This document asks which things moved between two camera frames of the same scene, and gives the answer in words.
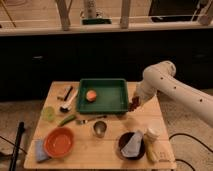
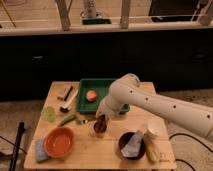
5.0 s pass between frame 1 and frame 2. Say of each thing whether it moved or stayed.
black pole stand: stayed
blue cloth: stayed
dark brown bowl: stayed
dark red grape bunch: moved
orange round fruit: stayed
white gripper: moved
